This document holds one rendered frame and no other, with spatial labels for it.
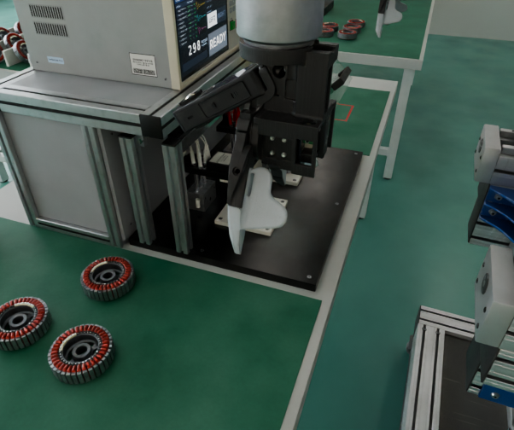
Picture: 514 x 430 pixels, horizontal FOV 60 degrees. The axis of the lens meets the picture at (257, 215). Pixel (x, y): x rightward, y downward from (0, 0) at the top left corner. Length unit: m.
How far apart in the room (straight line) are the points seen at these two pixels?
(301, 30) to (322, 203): 0.86
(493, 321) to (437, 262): 1.60
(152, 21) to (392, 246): 1.72
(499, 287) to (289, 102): 0.45
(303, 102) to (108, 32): 0.68
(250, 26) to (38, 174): 0.86
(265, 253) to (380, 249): 1.33
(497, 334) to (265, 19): 0.56
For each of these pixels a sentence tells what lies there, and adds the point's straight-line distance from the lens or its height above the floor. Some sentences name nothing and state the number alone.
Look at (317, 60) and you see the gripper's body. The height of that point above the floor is 1.34.
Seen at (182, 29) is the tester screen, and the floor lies 1.23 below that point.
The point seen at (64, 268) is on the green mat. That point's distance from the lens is 1.12.
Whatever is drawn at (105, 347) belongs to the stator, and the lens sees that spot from 0.88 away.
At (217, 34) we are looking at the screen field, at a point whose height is 1.18.
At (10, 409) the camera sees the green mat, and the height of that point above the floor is 0.75.
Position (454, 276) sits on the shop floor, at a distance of 2.29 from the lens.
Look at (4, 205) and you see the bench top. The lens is 1.42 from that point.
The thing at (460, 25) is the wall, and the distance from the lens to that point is 6.35.
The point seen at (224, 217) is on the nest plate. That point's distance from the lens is 1.13.
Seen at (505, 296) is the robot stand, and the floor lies 0.99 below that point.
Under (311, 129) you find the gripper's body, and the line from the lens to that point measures 0.40.
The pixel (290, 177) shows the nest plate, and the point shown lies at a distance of 1.29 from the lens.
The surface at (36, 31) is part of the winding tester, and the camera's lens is 1.16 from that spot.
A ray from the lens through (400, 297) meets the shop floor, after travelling 2.09.
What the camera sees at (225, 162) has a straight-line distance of 1.09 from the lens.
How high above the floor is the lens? 1.46
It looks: 36 degrees down
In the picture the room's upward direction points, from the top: straight up
